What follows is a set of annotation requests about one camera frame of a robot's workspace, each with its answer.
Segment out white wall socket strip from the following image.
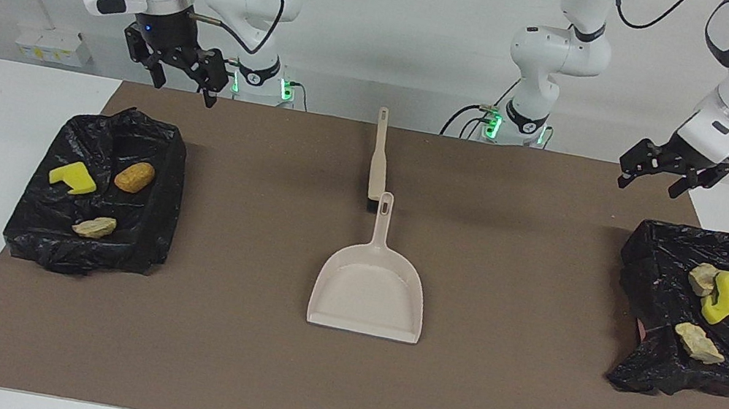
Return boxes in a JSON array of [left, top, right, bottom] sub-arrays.
[[13, 25, 97, 71]]

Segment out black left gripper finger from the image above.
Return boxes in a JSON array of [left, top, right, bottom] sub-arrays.
[[666, 171, 699, 203], [616, 167, 640, 192]]

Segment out beige plastic dustpan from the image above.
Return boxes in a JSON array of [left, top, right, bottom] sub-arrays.
[[305, 183, 443, 346]]

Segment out notched yellow sponge piece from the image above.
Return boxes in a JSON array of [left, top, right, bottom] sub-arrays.
[[46, 157, 102, 199]]

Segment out plain yellow sponge piece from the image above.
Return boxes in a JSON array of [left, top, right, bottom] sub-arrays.
[[698, 267, 729, 328]]

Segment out brown table mat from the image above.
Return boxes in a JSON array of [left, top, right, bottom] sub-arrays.
[[0, 60, 729, 409]]

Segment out small beige chunk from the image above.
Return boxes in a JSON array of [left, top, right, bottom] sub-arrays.
[[685, 261, 722, 299]]

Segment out long beige chunk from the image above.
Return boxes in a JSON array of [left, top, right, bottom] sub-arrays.
[[670, 321, 729, 367]]

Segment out black bag-lined trash bin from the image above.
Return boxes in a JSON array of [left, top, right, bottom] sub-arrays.
[[0, 89, 196, 292]]

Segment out black left base cable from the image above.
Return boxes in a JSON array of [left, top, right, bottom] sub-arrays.
[[440, 96, 502, 144]]

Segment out brown oval bread roll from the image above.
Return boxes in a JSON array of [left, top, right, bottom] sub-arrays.
[[113, 158, 158, 197]]

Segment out striped croissant bread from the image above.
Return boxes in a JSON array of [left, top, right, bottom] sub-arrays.
[[70, 211, 118, 243]]

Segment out beige brush black bristles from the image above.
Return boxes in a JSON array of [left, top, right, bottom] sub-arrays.
[[362, 106, 401, 214]]

